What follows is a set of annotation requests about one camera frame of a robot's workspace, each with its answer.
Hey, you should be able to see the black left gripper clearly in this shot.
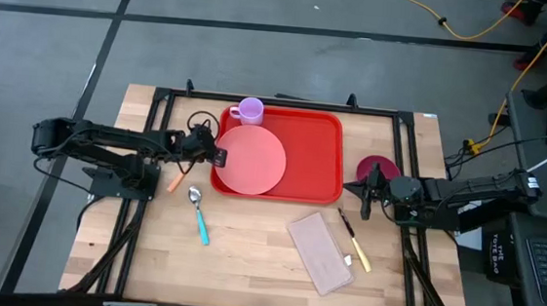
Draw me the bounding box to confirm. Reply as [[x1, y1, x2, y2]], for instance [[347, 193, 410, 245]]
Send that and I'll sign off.
[[178, 122, 232, 170]]

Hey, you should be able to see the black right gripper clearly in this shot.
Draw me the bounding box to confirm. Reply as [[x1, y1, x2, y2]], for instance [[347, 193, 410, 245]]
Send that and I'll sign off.
[[339, 159, 396, 224]]

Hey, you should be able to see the pink plastic plate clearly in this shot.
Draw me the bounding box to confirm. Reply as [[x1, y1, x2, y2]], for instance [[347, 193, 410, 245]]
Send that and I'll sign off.
[[211, 121, 290, 199]]

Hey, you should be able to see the magenta plastic bowl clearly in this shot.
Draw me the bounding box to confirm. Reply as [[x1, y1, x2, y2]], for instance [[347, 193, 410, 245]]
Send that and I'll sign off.
[[354, 153, 405, 186]]

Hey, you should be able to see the spoon with teal handle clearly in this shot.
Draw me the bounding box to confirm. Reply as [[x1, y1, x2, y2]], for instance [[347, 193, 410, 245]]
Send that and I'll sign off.
[[183, 184, 215, 247]]

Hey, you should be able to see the fork with orange handle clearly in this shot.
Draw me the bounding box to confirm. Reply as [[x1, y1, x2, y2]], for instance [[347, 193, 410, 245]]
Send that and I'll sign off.
[[166, 170, 187, 196]]

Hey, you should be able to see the lilac plastic cup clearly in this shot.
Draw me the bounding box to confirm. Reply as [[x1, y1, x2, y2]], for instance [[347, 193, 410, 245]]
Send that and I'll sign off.
[[228, 95, 266, 128]]

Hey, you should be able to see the knife with yellow handle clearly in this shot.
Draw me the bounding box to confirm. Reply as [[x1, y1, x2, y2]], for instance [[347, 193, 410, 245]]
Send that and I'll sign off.
[[332, 206, 377, 274]]

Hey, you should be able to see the beige cloth napkin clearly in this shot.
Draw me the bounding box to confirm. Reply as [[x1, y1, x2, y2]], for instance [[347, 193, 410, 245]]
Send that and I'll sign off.
[[281, 208, 362, 300]]

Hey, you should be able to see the red plastic tray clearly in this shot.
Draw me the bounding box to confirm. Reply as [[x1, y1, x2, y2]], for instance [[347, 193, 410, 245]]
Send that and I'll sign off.
[[208, 101, 350, 208]]

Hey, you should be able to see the white paper sheet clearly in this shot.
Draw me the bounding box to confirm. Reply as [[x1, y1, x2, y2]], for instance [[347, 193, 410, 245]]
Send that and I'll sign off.
[[449, 196, 486, 252]]

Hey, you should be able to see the black tote bag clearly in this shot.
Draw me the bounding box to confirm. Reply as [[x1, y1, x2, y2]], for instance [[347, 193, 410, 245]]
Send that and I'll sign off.
[[477, 226, 519, 286]]

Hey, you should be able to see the black power strip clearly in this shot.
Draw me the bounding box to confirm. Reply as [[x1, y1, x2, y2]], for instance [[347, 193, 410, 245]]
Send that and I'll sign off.
[[487, 110, 511, 129]]

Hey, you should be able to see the person's foot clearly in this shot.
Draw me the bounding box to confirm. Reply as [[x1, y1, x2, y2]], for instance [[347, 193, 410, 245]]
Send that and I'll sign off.
[[511, 48, 541, 73], [498, 0, 531, 22]]

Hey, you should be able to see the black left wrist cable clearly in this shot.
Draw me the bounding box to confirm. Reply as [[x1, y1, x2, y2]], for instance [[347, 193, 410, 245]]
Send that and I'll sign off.
[[176, 107, 223, 179]]

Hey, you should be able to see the yellow extension cable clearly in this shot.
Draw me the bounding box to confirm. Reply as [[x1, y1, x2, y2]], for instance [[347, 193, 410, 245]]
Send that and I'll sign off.
[[463, 0, 547, 162], [375, 0, 529, 46]]

